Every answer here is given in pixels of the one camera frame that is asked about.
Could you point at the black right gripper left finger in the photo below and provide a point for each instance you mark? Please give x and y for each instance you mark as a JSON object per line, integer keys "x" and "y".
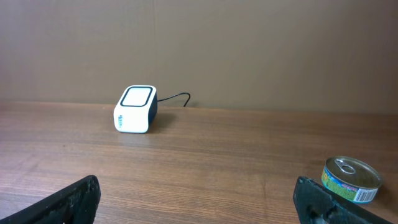
{"x": 76, "y": 203}

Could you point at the metal tin can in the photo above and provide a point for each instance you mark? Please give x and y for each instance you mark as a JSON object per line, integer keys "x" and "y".
{"x": 351, "y": 179}

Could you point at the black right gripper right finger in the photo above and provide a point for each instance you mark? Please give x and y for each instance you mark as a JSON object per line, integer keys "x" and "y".
{"x": 316, "y": 204}

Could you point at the white barcode scanner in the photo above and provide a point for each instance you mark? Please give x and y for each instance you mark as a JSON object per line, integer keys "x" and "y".
{"x": 136, "y": 109}

